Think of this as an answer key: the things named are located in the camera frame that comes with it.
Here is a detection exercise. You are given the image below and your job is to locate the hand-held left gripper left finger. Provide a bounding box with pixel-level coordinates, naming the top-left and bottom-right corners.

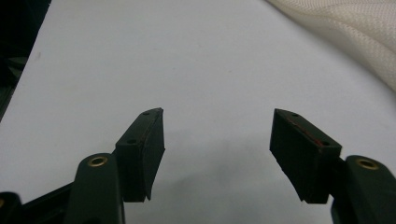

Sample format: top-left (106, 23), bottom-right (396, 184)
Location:
top-left (115, 107), bottom-right (165, 203)

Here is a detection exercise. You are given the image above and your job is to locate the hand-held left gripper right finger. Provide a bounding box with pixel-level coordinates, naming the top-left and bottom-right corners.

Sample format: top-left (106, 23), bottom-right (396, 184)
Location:
top-left (269, 107), bottom-right (343, 204)

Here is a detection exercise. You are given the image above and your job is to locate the white mesh laundry bag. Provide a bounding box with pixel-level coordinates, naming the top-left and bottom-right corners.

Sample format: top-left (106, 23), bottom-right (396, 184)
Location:
top-left (265, 0), bottom-right (396, 93)

